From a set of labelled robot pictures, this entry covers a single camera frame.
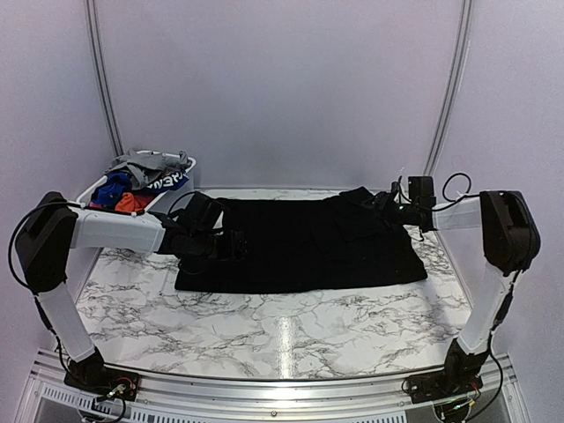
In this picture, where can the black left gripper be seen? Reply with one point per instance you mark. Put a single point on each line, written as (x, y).
(229, 250)

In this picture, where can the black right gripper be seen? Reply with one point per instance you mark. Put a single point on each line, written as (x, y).
(382, 202)

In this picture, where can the black trousers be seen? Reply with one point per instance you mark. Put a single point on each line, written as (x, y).
(294, 246)

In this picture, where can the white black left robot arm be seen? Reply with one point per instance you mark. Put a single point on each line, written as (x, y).
(44, 237)

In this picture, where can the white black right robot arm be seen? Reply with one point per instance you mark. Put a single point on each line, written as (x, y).
(510, 241)

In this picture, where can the white plastic laundry basket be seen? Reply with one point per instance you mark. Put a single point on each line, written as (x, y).
(162, 203)

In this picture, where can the blue white printed garment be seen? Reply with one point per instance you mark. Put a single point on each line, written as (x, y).
(169, 182)

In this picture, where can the orange garment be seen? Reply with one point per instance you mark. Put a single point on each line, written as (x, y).
(128, 204)

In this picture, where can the grey garment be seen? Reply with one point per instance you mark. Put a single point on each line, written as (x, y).
(146, 167)

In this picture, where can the royal blue garment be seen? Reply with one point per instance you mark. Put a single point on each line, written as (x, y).
(109, 194)

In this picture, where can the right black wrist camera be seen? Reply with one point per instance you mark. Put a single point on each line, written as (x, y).
(421, 191)

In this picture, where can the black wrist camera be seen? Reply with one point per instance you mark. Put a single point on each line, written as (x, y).
(421, 191)
(200, 214)

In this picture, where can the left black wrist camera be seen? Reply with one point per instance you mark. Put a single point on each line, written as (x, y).
(200, 214)

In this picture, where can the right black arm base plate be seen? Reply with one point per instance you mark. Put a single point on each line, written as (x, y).
(437, 385)

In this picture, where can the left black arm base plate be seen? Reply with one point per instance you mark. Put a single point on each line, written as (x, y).
(112, 384)

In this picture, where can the right aluminium frame post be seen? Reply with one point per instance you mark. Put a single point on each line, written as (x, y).
(456, 72)

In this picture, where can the aluminium frame post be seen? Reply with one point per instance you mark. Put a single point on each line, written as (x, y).
(101, 77)
(456, 72)

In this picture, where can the aluminium front rail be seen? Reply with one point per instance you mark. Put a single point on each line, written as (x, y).
(182, 398)

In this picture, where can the left aluminium frame post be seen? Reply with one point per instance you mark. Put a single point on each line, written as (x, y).
(101, 77)

